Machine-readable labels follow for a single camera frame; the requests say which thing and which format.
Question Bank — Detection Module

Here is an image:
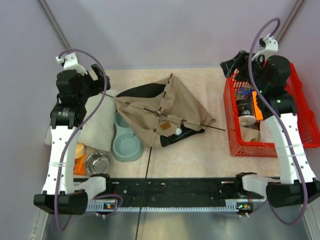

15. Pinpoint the black pet food can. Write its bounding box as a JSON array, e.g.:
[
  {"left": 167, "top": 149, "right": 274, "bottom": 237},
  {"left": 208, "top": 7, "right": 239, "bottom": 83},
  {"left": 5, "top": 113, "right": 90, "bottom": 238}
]
[{"left": 235, "top": 98, "right": 257, "bottom": 127}]

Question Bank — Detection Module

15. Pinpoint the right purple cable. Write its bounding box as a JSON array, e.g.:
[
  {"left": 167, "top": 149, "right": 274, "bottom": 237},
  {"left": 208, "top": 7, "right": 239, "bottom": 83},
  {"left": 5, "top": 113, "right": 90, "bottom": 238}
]
[{"left": 246, "top": 17, "right": 309, "bottom": 227}]

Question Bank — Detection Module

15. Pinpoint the orange card package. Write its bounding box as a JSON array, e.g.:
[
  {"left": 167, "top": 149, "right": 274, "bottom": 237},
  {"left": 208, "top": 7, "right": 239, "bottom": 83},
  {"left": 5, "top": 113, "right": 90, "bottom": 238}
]
[{"left": 252, "top": 91, "right": 264, "bottom": 121}]

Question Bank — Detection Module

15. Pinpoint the orange snack packet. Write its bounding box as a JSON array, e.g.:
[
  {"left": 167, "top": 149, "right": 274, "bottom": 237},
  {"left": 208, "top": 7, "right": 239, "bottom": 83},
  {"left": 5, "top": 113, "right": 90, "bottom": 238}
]
[{"left": 73, "top": 154, "right": 87, "bottom": 176}]

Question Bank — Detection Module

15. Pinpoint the beige fabric pet tent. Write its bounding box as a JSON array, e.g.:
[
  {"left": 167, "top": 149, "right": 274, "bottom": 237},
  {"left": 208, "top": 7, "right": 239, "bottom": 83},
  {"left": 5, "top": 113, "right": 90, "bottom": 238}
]
[{"left": 115, "top": 74, "right": 214, "bottom": 148}]

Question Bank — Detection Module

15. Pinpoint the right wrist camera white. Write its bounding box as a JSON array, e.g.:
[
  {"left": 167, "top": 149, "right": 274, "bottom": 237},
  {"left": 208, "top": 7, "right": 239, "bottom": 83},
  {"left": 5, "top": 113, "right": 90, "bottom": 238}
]
[{"left": 251, "top": 34, "right": 279, "bottom": 62}]

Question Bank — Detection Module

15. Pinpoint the red plastic basket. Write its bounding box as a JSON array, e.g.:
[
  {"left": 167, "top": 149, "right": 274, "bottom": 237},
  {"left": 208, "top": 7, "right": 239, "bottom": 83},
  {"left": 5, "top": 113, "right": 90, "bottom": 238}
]
[{"left": 223, "top": 63, "right": 320, "bottom": 158}]

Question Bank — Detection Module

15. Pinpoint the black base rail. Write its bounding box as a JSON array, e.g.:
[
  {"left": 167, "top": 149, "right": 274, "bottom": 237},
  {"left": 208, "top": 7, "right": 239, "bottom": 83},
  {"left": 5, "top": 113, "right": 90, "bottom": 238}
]
[{"left": 93, "top": 177, "right": 254, "bottom": 214}]

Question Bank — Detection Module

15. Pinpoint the colourful snack bag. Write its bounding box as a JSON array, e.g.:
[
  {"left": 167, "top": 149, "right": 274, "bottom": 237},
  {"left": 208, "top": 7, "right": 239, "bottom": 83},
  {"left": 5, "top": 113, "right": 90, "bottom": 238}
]
[{"left": 235, "top": 86, "right": 254, "bottom": 101}]

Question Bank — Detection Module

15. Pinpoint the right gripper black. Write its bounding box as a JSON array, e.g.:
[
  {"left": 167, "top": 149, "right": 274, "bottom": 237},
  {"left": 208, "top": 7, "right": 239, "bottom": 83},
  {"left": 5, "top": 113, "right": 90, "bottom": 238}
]
[{"left": 219, "top": 51, "right": 267, "bottom": 93}]

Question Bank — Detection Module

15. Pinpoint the teal double pet bowl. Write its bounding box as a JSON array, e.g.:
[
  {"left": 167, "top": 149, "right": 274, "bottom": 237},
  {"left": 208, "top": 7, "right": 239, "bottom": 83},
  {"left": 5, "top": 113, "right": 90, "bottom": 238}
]
[{"left": 112, "top": 112, "right": 144, "bottom": 163}]

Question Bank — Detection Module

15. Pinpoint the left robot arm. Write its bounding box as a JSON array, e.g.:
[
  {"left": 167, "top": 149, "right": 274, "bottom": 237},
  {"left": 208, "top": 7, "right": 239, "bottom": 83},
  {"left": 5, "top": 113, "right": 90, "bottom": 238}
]
[{"left": 33, "top": 64, "right": 114, "bottom": 215}]

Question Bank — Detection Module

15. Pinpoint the brown paper roll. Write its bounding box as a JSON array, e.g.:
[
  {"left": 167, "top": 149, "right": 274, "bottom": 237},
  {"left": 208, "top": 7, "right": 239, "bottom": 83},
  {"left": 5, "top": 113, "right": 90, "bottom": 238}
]
[{"left": 240, "top": 126, "right": 260, "bottom": 142}]

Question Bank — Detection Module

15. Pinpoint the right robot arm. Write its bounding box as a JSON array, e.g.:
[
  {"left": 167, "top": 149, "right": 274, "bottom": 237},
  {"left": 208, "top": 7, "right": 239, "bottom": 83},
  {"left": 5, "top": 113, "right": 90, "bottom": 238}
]
[{"left": 220, "top": 50, "right": 320, "bottom": 208}]

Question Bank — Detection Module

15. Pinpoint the black tent pole crossing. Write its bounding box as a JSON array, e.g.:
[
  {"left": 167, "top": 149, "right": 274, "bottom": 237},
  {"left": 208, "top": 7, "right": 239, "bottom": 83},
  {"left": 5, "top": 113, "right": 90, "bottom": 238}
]
[{"left": 133, "top": 73, "right": 174, "bottom": 240}]

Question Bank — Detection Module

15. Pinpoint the yellow round sponge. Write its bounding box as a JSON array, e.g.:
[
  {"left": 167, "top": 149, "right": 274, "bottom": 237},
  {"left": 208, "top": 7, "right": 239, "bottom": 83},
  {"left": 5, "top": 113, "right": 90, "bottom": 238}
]
[{"left": 75, "top": 143, "right": 86, "bottom": 159}]

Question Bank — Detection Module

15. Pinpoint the black tent pole long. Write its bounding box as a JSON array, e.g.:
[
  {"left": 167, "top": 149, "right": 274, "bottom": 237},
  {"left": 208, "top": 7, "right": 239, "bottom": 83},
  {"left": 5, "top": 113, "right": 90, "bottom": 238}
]
[{"left": 103, "top": 93, "right": 226, "bottom": 132}]

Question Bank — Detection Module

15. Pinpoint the stainless steel bowl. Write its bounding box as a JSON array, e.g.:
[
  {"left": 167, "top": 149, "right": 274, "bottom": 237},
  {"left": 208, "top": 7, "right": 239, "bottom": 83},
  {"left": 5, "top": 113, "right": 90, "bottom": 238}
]
[{"left": 84, "top": 150, "right": 113, "bottom": 176}]

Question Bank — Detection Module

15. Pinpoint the cream fluffy pillow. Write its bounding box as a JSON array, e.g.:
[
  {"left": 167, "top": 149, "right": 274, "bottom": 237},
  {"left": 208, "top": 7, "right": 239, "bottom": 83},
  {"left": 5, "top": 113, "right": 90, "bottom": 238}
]
[{"left": 44, "top": 87, "right": 119, "bottom": 152}]

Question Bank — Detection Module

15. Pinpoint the white pompom toy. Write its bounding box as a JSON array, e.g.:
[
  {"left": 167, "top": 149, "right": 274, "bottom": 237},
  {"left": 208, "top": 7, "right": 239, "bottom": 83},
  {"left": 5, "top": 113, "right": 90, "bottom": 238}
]
[{"left": 175, "top": 127, "right": 183, "bottom": 136}]

